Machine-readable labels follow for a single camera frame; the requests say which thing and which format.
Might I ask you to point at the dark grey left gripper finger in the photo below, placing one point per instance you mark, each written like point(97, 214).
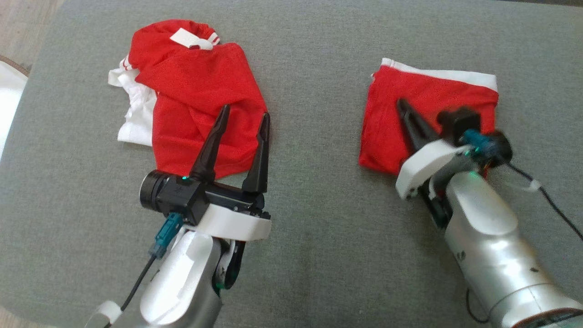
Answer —
point(209, 146)
point(259, 159)

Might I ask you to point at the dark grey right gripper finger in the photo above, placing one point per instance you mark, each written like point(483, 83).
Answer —
point(410, 132)
point(421, 130)

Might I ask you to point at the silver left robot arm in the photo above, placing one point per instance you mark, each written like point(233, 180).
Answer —
point(182, 282)

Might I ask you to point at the red shorts white trim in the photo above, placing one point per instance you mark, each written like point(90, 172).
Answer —
point(387, 114)

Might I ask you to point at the grey sofa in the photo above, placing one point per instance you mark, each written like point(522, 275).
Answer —
point(319, 136)

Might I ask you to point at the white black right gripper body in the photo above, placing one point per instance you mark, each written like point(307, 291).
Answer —
point(423, 168)

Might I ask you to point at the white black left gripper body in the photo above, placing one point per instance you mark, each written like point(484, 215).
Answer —
point(232, 223)

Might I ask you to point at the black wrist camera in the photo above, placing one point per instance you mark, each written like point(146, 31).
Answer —
point(457, 123)
point(175, 193)

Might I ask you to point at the white rug brown edge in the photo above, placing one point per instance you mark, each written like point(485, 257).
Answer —
point(9, 100)

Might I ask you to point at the red basketball jersey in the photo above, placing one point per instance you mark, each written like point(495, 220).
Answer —
point(191, 91)

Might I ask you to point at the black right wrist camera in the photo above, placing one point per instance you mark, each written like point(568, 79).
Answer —
point(457, 123)

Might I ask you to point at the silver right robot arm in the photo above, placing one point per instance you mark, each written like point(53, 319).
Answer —
point(492, 237)

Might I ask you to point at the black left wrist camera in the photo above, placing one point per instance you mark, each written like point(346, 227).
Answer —
point(175, 193)

